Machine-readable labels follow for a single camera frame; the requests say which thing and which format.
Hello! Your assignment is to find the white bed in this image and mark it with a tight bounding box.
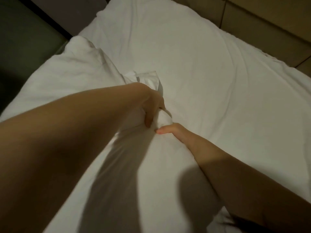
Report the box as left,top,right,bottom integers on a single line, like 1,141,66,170
78,0,311,226

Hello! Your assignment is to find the white duvet cover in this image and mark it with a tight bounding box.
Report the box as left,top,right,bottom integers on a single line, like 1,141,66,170
0,35,234,233

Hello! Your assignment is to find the tan padded headboard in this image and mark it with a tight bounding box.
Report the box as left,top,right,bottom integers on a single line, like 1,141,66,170
170,0,311,78

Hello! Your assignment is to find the person's right forearm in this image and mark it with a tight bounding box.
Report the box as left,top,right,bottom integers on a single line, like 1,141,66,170
192,143,311,233

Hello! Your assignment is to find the person's left hand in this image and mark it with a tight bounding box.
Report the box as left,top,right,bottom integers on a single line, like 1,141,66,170
138,85,167,128

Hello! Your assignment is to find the person's right hand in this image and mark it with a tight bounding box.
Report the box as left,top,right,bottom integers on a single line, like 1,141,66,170
155,123,200,153

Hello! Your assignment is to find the person's left forearm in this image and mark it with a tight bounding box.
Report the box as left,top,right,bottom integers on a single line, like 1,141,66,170
0,84,151,233

